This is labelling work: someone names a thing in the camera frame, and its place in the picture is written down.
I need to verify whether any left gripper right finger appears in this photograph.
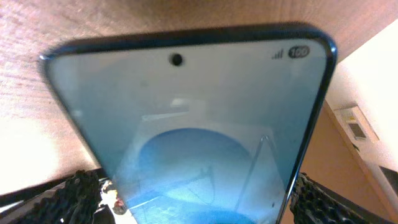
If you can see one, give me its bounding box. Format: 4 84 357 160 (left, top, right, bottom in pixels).
289 172 391 224

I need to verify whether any white wall box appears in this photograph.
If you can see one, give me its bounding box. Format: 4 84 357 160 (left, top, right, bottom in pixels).
333 106 379 143

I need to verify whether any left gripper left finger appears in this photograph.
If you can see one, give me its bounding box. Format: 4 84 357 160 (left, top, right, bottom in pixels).
15 169 115 224

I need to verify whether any blue screen Galaxy smartphone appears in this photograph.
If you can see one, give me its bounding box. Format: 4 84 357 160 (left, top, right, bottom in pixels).
40 22 338 223

